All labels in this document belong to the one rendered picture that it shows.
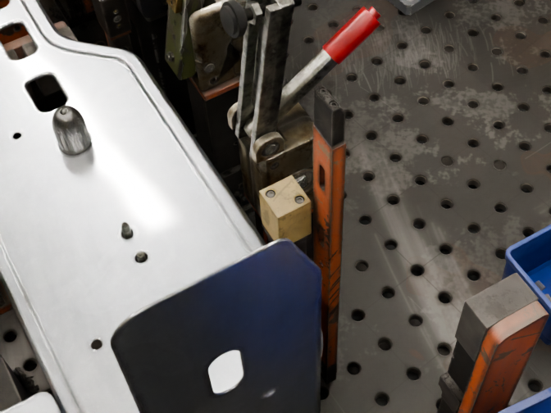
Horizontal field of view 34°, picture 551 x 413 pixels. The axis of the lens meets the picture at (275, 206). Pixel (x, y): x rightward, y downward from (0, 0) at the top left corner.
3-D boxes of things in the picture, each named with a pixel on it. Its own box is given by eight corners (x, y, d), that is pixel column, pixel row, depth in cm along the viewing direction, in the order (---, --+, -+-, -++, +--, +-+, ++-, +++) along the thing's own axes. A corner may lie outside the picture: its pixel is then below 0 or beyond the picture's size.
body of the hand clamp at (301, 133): (253, 297, 113) (232, 120, 84) (300, 273, 115) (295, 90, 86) (277, 334, 111) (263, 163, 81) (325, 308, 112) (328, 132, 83)
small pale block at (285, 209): (273, 364, 108) (257, 190, 78) (298, 350, 109) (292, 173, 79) (288, 388, 107) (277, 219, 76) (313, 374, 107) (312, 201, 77)
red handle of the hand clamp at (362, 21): (231, 116, 82) (357, -9, 79) (244, 124, 84) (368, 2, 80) (254, 147, 80) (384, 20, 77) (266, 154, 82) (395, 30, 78)
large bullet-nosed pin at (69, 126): (57, 147, 92) (41, 105, 86) (86, 134, 93) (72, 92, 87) (70, 169, 90) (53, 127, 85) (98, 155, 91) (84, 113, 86)
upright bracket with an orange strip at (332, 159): (313, 365, 108) (311, 87, 67) (323, 359, 108) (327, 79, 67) (326, 384, 107) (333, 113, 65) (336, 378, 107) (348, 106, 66)
